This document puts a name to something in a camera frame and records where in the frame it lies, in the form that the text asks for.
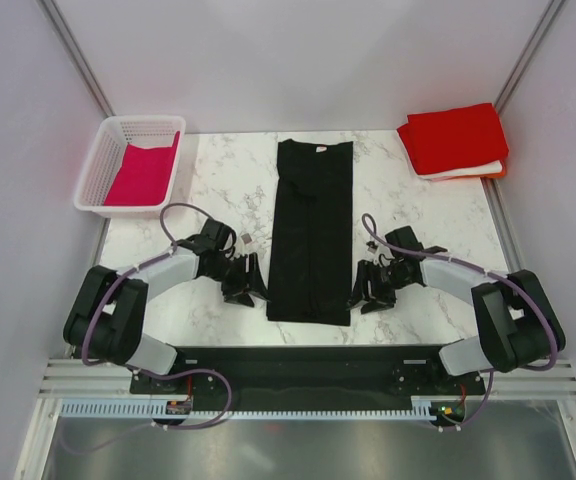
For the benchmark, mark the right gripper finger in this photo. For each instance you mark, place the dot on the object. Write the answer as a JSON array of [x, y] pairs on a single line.
[[358, 291], [374, 306]]

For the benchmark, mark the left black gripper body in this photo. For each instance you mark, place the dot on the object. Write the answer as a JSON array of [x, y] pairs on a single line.
[[235, 279]]

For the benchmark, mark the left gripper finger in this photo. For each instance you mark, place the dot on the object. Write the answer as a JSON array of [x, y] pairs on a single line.
[[256, 284], [241, 300]]

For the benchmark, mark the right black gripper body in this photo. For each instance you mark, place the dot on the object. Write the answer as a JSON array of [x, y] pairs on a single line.
[[382, 281]]

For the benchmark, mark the black t shirt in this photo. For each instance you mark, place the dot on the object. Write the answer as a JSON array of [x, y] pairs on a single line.
[[310, 271]]

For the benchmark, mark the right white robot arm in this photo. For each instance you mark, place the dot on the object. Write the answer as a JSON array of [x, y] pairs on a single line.
[[490, 350]]

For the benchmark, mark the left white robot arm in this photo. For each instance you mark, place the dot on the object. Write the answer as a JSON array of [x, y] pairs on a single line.
[[106, 321]]

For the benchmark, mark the pink t shirt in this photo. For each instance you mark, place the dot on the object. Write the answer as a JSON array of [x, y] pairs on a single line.
[[143, 177]]

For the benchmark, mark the white plastic basket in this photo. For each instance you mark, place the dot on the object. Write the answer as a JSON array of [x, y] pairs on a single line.
[[105, 157]]

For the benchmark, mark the red folded t shirt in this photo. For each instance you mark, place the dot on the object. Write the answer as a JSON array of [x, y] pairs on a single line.
[[457, 138]]

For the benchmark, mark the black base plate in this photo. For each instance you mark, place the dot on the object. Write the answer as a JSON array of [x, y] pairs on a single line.
[[317, 377]]

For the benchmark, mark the white slotted cable duct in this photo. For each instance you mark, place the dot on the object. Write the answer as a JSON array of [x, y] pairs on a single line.
[[162, 409]]

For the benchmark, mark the right aluminium side rail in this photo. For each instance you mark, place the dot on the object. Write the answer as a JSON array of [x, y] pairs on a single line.
[[510, 235]]

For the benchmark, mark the aluminium front frame rail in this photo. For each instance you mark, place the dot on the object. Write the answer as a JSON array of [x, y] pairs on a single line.
[[64, 378]]

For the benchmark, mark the left aluminium corner post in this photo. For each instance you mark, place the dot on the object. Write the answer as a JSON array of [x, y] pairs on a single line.
[[60, 26]]

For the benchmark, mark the aluminium corner post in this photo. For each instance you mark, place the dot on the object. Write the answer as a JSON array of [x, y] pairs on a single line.
[[529, 52], [60, 26]]

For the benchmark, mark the right aluminium corner post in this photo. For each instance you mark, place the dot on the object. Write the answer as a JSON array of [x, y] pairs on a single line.
[[529, 52]]

